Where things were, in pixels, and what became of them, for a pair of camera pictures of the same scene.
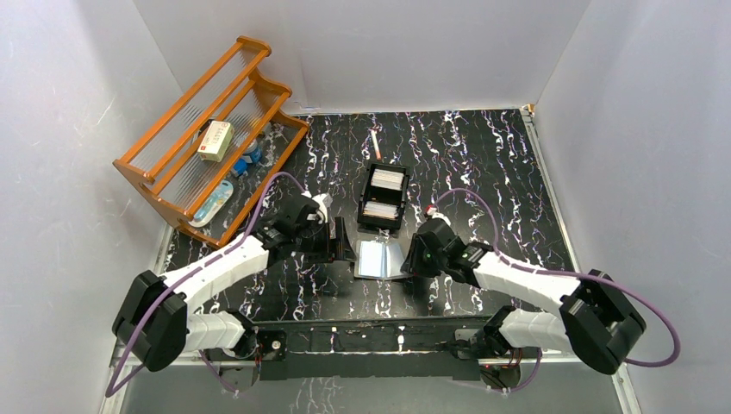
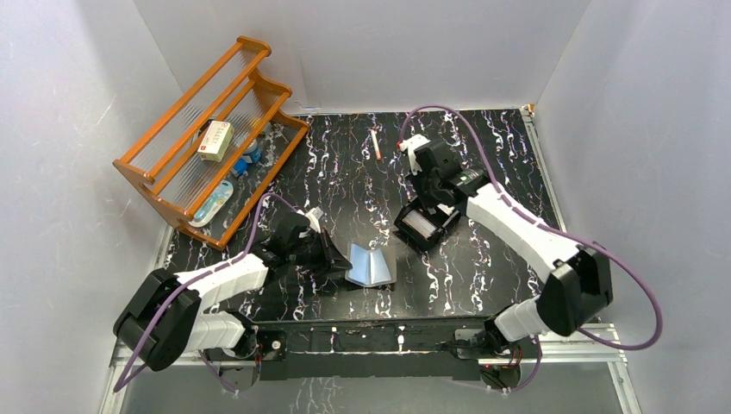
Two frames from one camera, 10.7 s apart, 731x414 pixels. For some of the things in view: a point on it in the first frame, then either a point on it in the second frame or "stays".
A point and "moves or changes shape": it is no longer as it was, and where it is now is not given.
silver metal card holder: [381, 260] moves or changes shape
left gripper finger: [344, 250] to [334, 260]
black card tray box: [384, 195] to [424, 228]
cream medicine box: [215, 141] stays
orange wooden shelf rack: [209, 159] stays
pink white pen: [376, 144] stays
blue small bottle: [253, 154] stays
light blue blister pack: [221, 192] stays
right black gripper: [412, 263] to [429, 202]
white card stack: [387, 178] to [421, 224]
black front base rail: [403, 349] stays
